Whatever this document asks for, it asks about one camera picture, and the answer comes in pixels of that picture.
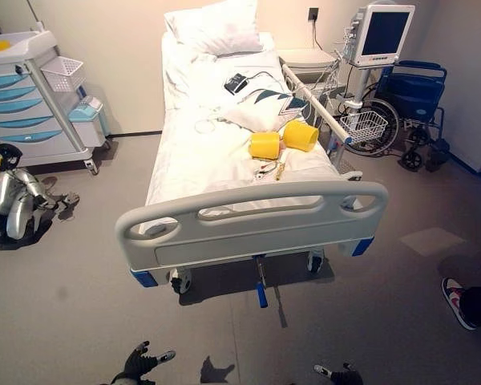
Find white bedside cabinet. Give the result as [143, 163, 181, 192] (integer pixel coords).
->
[277, 47, 342, 118]

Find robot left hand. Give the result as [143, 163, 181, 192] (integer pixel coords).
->
[123, 340, 177, 379]

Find white bed side rail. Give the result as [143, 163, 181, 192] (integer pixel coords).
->
[281, 63, 354, 170]

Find silver humanoid robot on floor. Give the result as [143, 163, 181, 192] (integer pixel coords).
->
[0, 143, 81, 246]

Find yellow plastic cup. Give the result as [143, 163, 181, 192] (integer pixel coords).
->
[248, 132, 282, 160]
[282, 120, 320, 154]

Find white sheeted bed mattress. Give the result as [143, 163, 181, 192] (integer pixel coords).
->
[143, 31, 362, 234]

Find grey bed caster wheel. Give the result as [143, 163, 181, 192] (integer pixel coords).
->
[305, 247, 326, 275]
[169, 267, 194, 295]

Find coloured electrode leads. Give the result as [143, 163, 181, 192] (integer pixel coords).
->
[252, 157, 290, 181]

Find white wire basket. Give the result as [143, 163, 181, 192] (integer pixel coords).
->
[339, 109, 389, 145]

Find grey monitor cables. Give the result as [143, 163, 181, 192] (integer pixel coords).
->
[315, 26, 356, 103]

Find white patient monitor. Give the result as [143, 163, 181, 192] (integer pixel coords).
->
[350, 3, 417, 67]

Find coiled white tubing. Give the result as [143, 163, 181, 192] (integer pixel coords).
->
[194, 115, 230, 136]

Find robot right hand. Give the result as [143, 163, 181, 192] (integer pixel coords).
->
[313, 363, 364, 385]

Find person's shoe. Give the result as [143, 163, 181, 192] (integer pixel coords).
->
[441, 276, 479, 331]

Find blue handled bed crank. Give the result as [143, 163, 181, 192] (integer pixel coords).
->
[253, 255, 271, 310]

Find white waste bin blue lid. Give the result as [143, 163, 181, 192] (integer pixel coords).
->
[68, 95, 107, 149]

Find white monitor stand pole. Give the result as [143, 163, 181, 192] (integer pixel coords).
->
[351, 63, 381, 111]

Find blue wheelchair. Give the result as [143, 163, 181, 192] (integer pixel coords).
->
[343, 59, 453, 174]

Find plain white pillow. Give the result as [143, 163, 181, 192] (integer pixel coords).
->
[163, 0, 265, 58]

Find white plastic side basket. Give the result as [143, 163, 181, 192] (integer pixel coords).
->
[39, 55, 86, 94]

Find white medical cart blue drawers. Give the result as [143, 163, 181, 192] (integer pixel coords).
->
[0, 29, 102, 176]

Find white pillow with teal pattern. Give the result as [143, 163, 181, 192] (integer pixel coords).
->
[219, 88, 318, 134]

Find black power cable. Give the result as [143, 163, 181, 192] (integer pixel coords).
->
[312, 18, 326, 51]

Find black blood pressure cuff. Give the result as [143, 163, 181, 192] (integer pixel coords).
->
[223, 72, 249, 95]

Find grey hospital bed footboard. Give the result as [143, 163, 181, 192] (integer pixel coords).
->
[115, 180, 390, 289]

